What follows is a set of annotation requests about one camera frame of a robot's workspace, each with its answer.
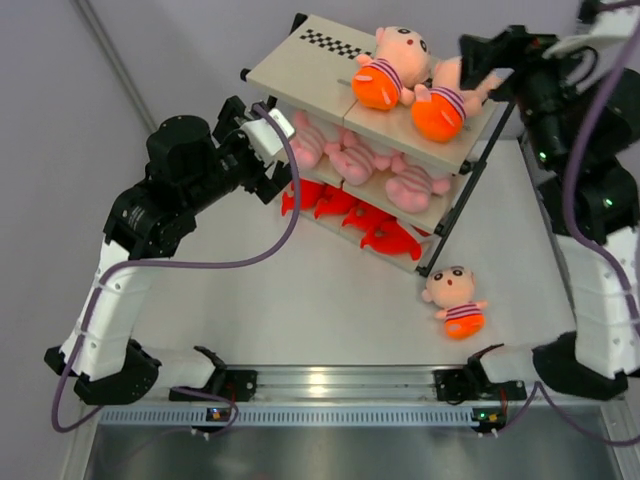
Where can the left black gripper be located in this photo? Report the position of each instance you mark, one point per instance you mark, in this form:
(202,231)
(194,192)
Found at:
(228,131)

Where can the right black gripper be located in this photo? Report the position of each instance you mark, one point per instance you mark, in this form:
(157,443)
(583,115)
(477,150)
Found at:
(515,50)

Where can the pink striped frog plush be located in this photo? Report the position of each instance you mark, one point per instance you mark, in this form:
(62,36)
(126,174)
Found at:
(314,137)
(356,158)
(414,183)

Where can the boy doll face up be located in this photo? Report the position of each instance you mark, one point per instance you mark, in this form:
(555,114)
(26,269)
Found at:
(440,111)

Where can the boy doll black hair back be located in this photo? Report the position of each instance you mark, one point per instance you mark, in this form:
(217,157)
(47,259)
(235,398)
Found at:
(387,78)

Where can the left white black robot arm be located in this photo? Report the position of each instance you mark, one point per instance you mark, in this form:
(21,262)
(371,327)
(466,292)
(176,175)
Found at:
(191,165)

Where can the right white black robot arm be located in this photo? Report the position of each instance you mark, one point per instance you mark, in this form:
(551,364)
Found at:
(576,131)

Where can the red whale plush leftmost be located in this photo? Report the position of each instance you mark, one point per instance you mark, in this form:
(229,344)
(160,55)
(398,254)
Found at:
(309,194)

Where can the red whale plush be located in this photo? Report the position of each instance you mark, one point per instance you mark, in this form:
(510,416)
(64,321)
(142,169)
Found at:
(309,194)
(365,217)
(334,201)
(393,238)

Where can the red whale plush rightmost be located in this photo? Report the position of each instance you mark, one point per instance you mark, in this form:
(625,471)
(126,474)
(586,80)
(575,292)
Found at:
(393,238)

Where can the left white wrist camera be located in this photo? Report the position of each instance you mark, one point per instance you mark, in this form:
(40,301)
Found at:
(263,138)

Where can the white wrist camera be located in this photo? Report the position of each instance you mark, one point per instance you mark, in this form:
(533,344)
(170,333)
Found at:
(263,138)
(600,25)

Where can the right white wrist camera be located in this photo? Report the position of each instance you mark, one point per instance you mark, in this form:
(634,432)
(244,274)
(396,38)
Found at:
(600,25)

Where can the beige three-tier shelf black frame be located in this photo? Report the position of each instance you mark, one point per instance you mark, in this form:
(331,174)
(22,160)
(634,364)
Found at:
(312,69)

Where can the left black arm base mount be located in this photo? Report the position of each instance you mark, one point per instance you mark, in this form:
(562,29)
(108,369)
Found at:
(235,385)

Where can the grey slotted cable duct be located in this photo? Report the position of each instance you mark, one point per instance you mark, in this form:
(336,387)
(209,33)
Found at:
(201,416)

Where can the aluminium rail base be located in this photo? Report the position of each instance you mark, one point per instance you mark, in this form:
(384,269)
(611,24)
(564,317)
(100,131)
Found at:
(345,383)

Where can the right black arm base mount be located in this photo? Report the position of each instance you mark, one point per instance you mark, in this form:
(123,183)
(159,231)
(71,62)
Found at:
(459,385)

